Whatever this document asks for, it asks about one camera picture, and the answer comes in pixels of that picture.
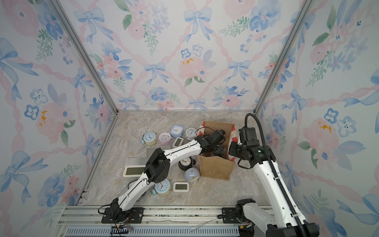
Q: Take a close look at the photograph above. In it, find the light blue twin-bell clock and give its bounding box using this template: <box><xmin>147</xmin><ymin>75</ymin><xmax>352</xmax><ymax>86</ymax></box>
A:
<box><xmin>152</xmin><ymin>179</ymin><xmax>171</xmax><ymax>197</ymax></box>

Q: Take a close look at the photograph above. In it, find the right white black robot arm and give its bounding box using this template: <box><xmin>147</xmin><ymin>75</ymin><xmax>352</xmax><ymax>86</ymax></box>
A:
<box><xmin>229</xmin><ymin>127</ymin><xmax>319</xmax><ymax>237</ymax></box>

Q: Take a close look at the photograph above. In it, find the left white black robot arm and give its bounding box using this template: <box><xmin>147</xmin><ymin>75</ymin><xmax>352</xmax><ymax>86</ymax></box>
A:
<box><xmin>107</xmin><ymin>130</ymin><xmax>226</xmax><ymax>222</ymax></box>

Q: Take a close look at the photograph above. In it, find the white round alarm clock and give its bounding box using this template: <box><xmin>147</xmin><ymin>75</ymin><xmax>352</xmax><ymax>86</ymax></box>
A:
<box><xmin>185</xmin><ymin>127</ymin><xmax>197</xmax><ymax>141</ymax></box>

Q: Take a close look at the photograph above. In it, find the small white digital clock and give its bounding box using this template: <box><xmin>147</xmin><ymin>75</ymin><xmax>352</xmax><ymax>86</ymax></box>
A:
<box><xmin>172</xmin><ymin>137</ymin><xmax>184</xmax><ymax>148</ymax></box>

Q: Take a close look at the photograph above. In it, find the black twin-bell alarm clock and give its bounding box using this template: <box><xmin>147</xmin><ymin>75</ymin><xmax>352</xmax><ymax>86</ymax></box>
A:
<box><xmin>178</xmin><ymin>157</ymin><xmax>196</xmax><ymax>171</ymax></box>

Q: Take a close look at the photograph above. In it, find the blue square alarm clock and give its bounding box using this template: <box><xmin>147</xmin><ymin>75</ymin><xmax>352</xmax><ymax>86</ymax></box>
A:
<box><xmin>169</xmin><ymin>124</ymin><xmax>185</xmax><ymax>138</ymax></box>

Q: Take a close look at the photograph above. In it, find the blue dome alarm clock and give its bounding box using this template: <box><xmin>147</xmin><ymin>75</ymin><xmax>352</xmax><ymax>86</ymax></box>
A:
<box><xmin>184</xmin><ymin>167</ymin><xmax>200</xmax><ymax>185</ymax></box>

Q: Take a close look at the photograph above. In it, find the pink round alarm clock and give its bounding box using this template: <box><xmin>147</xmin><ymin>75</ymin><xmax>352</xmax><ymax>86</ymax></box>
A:
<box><xmin>159</xmin><ymin>132</ymin><xmax>172</xmax><ymax>145</ymax></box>

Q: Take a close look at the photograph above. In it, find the white digital clock front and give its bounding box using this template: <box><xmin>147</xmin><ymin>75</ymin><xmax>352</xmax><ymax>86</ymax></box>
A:
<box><xmin>173</xmin><ymin>181</ymin><xmax>190</xmax><ymax>193</ymax></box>

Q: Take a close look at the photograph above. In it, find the blue twin-bell clock beige base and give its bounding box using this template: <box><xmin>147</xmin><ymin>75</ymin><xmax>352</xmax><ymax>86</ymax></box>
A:
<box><xmin>140</xmin><ymin>132</ymin><xmax>157</xmax><ymax>146</ymax></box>

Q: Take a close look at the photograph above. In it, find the grey flat mirror clock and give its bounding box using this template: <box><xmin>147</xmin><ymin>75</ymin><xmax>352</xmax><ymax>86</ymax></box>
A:
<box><xmin>146</xmin><ymin>146</ymin><xmax>171</xmax><ymax>157</ymax></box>

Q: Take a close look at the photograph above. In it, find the white large digital clock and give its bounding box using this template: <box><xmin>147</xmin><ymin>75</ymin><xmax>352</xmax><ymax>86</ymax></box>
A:
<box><xmin>122</xmin><ymin>165</ymin><xmax>145</xmax><ymax>178</ymax></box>

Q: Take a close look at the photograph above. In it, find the dark green triangular clock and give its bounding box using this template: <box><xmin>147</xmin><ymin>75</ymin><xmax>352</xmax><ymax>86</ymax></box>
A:
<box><xmin>128</xmin><ymin>180</ymin><xmax>146</xmax><ymax>202</ymax></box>

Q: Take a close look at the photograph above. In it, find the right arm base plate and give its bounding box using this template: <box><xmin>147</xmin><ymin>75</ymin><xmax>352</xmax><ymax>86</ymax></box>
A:
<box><xmin>218</xmin><ymin>207</ymin><xmax>246</xmax><ymax>224</ymax></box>

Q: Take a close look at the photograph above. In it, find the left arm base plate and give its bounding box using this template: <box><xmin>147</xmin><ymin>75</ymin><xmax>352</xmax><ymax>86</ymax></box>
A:
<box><xmin>101</xmin><ymin>207</ymin><xmax>145</xmax><ymax>224</ymax></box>

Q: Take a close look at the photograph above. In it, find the black corrugated cable conduit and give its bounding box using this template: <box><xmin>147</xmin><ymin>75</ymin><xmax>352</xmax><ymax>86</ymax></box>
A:
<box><xmin>244</xmin><ymin>113</ymin><xmax>307</xmax><ymax>237</ymax></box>

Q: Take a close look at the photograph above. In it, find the aluminium front rail frame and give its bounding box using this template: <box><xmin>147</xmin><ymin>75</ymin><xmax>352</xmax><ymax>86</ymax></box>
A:
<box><xmin>53</xmin><ymin>205</ymin><xmax>273</xmax><ymax>237</ymax></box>

